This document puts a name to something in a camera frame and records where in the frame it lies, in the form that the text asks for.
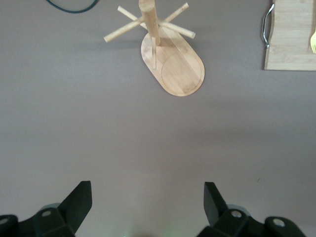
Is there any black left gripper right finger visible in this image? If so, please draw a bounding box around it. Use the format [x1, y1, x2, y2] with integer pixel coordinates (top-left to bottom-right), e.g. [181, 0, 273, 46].
[197, 182, 307, 237]

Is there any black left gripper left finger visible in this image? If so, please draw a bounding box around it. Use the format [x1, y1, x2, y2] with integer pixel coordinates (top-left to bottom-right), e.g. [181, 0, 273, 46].
[0, 181, 93, 237]

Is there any wooden mug rack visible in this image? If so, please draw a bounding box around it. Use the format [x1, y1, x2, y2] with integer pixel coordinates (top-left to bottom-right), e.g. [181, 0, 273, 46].
[103, 0, 205, 97]

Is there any wooden cutting board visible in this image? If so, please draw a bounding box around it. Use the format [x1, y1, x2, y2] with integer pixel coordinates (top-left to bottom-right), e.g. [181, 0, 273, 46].
[261, 0, 316, 71]

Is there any yellow plastic fork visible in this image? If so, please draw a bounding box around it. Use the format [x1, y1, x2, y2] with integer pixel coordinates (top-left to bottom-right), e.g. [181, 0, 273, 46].
[310, 24, 316, 54]

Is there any black looped cable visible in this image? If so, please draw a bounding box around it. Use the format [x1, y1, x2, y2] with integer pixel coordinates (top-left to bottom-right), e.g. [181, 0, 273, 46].
[45, 0, 99, 14]

